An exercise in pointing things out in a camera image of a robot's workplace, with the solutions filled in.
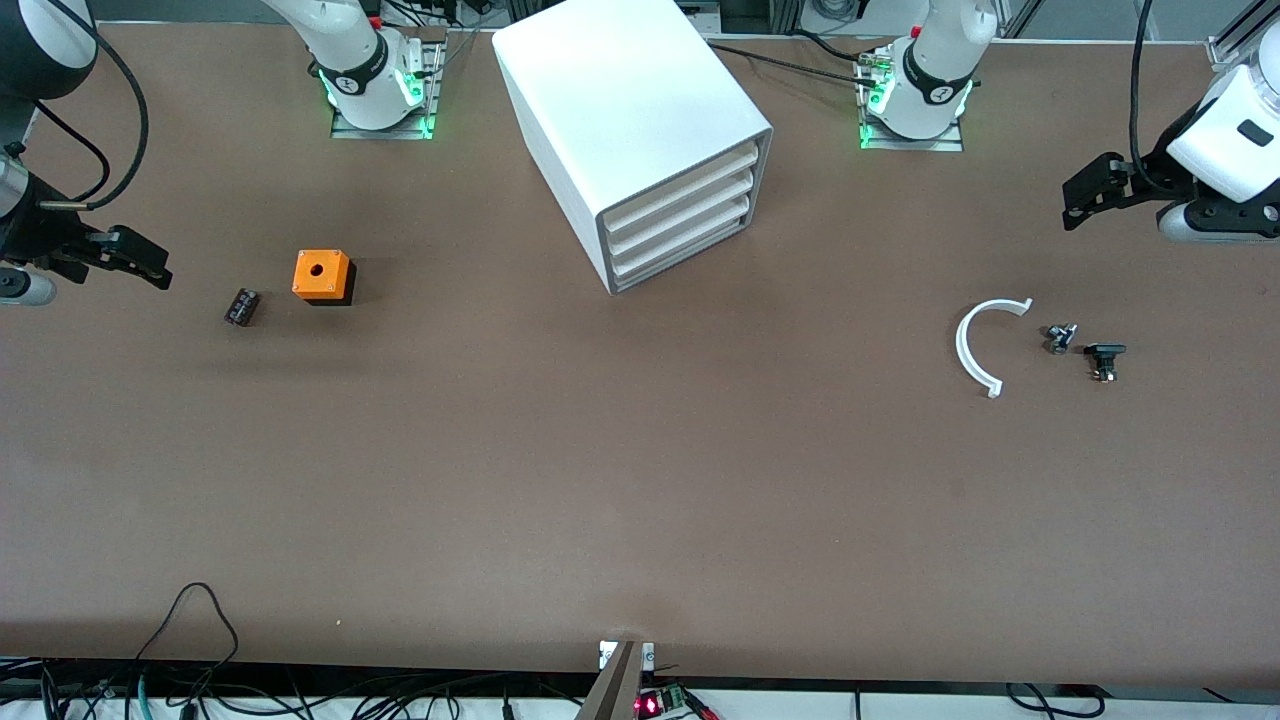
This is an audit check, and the orange box with hole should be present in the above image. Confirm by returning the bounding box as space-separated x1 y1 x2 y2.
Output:
292 250 357 306

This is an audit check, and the white curved plastic arc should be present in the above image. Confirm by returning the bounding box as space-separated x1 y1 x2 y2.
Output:
955 297 1034 399

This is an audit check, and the circuit board with red light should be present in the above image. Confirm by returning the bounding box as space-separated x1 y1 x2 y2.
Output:
633 683 721 720

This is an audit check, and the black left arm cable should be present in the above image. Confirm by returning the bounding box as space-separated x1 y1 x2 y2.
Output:
1128 0 1171 196

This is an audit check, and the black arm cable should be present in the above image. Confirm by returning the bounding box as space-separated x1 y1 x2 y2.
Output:
30 0 151 211
1128 0 1171 196

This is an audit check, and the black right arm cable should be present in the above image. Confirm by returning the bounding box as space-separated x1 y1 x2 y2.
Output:
30 0 151 211

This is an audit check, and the small black switch part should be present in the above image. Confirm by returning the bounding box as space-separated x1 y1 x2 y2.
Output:
1083 342 1128 384

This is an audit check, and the aluminium frame profile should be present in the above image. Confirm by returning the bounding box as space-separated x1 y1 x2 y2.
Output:
1205 0 1280 73

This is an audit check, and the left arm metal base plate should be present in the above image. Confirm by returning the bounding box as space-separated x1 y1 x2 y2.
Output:
858 45 966 153

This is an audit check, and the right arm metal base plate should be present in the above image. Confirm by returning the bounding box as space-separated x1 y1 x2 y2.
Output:
330 40 447 140

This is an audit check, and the black looped cable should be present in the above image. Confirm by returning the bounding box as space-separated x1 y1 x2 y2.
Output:
135 583 241 691

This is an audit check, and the black cable on table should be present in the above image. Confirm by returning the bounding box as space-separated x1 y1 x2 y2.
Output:
705 38 886 86

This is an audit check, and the black curled cable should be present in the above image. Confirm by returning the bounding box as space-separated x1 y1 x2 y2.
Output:
1005 683 1106 719

